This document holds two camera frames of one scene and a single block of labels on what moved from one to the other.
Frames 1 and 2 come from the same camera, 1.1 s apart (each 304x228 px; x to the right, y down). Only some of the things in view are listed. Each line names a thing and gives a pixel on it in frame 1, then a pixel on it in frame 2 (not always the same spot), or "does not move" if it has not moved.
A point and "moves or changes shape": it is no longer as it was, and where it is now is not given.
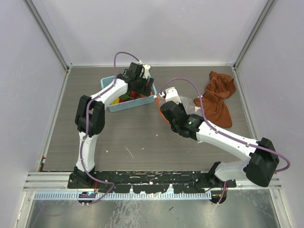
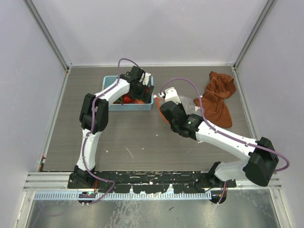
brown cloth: x=215 y=100 does not move
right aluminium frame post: x=267 y=7 does not move
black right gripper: x=181 y=107 does not move
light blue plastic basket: x=107 y=81 moves or changes shape
